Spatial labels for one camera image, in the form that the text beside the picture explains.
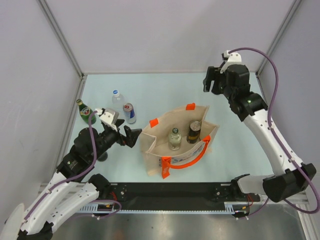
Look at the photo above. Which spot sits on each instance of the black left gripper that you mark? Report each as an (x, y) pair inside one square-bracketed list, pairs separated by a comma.
[(132, 135)]

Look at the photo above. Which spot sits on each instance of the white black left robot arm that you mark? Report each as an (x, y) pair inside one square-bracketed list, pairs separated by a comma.
[(50, 210)]

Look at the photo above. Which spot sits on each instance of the left aluminium corner post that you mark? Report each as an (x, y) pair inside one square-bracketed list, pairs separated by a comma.
[(53, 23)]

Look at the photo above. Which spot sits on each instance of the clear plastic water bottle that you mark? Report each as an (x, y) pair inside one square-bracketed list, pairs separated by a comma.
[(118, 101)]

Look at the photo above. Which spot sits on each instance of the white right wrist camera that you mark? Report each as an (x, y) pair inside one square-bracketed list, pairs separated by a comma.
[(229, 59)]

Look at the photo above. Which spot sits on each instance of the beige canvas tote bag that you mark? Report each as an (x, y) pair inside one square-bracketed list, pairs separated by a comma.
[(158, 157)]

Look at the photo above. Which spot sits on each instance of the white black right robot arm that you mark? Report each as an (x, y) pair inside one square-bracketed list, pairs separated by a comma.
[(290, 173)]

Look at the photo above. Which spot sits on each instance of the aluminium frame rail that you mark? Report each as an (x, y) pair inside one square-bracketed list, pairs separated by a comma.
[(107, 202)]

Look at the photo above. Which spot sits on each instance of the clear glass bottle green cap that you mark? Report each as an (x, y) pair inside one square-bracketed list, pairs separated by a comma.
[(174, 139)]

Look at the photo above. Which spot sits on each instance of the blue white drink can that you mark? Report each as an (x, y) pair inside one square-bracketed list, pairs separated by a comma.
[(129, 113)]

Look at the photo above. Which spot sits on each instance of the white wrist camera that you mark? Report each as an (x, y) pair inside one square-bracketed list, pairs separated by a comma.
[(108, 117), (229, 59)]

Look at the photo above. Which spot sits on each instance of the black gold drink can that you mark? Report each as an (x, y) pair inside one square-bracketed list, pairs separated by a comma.
[(193, 132)]

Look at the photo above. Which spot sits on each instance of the right aluminium corner post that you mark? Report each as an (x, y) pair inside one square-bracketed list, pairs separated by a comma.
[(294, 7)]

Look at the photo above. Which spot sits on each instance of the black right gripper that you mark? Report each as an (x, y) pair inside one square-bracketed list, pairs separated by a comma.
[(212, 75)]

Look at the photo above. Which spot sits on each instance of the aluminium corner post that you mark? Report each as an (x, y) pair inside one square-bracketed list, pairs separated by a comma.
[(294, 7), (53, 23)]

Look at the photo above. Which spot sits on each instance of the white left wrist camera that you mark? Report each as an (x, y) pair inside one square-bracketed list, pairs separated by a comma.
[(108, 117)]

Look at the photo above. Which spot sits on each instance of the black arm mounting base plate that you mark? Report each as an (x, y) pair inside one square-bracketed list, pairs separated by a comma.
[(216, 191)]

